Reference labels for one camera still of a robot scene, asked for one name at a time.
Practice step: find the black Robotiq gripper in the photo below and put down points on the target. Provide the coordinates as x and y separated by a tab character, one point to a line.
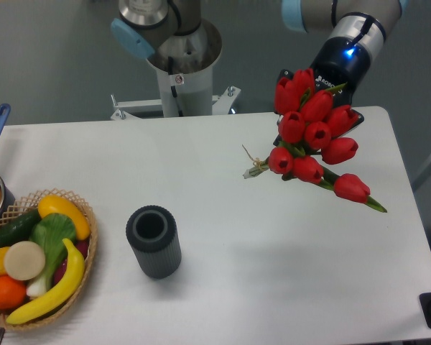
338	62

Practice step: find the red tulip bouquet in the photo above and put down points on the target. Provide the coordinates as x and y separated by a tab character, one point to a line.
312	136

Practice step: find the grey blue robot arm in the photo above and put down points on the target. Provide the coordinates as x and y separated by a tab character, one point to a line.
366	23

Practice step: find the dark grey ribbed vase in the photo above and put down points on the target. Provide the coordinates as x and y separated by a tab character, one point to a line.
152	234

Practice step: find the purple red vegetable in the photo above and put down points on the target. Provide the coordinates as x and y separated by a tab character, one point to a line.
82	247

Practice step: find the yellow squash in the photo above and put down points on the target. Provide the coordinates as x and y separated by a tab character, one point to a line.
57	204

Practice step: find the green bok choy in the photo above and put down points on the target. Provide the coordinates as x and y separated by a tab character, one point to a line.
48	234

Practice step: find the woven wicker basket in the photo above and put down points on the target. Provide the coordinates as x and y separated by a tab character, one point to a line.
25	205

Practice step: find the yellow banana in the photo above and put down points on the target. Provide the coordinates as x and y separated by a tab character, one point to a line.
58	294

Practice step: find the green cucumber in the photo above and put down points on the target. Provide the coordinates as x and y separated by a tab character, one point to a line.
19	229

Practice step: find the beige round disc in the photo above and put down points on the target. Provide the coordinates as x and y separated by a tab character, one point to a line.
24	260

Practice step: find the orange fruit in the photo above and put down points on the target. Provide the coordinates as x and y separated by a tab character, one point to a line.
12	293

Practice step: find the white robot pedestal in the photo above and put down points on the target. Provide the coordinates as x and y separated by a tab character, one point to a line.
184	68

